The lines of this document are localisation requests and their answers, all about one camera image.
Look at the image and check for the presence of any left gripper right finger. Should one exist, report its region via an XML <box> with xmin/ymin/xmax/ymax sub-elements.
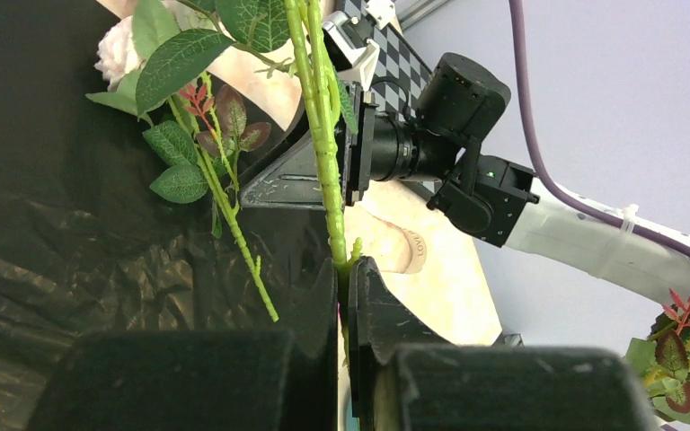
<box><xmin>348</xmin><ymin>257</ymin><xmax>658</xmax><ymax>430</ymax></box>

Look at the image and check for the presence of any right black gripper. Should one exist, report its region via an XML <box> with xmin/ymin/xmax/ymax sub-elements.
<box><xmin>239</xmin><ymin>83</ymin><xmax>461</xmax><ymax>210</ymax></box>

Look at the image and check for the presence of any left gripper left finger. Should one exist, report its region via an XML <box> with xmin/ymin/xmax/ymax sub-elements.
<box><xmin>27</xmin><ymin>260</ymin><xmax>338</xmax><ymax>430</ymax></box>

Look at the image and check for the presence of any large pink peony stem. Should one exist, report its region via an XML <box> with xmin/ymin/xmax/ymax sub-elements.
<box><xmin>214</xmin><ymin>0</ymin><xmax>364</xmax><ymax>268</ymax></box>

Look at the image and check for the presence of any light pink flower stem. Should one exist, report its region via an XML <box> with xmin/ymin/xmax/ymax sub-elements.
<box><xmin>86</xmin><ymin>1</ymin><xmax>279</xmax><ymax>321</ymax></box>

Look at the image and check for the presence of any black wrapping sheet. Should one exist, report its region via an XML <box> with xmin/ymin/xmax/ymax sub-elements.
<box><xmin>0</xmin><ymin>1</ymin><xmax>329</xmax><ymax>430</ymax></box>

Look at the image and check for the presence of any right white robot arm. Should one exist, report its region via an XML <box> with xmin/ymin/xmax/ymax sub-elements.
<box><xmin>334</xmin><ymin>53</ymin><xmax>690</xmax><ymax>305</ymax></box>

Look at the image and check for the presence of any white ribbon strip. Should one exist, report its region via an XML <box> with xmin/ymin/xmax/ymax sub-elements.
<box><xmin>376</xmin><ymin>218</ymin><xmax>428</xmax><ymax>275</ymax></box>

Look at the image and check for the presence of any black white checkerboard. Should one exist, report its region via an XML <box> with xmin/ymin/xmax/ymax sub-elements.
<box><xmin>335</xmin><ymin>0</ymin><xmax>441</xmax><ymax>198</ymax></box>

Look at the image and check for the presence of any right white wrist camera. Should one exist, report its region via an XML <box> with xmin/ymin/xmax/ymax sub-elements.
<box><xmin>322</xmin><ymin>0</ymin><xmax>396</xmax><ymax>91</ymax></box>

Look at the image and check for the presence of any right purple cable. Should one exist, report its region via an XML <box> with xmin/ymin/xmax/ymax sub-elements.
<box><xmin>507</xmin><ymin>0</ymin><xmax>690</xmax><ymax>272</ymax></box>

